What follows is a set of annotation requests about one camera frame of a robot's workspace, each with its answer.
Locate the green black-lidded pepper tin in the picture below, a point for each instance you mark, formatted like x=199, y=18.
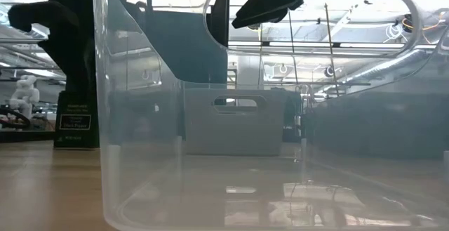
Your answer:
x=75, y=136

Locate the clear plastic bin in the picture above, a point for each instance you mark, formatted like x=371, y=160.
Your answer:
x=147, y=189

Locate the white plastic bin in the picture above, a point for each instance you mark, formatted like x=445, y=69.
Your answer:
x=203, y=132

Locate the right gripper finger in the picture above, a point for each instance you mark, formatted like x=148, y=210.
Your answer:
x=270, y=6

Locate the black ceiling-hung device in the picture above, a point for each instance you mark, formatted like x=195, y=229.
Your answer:
x=408, y=23

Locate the silver ventilation duct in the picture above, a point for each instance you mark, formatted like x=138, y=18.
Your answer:
x=386, y=66

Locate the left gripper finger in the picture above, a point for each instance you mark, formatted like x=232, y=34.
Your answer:
x=79, y=66

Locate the white humanoid robot figure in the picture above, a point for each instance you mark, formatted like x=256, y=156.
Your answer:
x=24, y=94

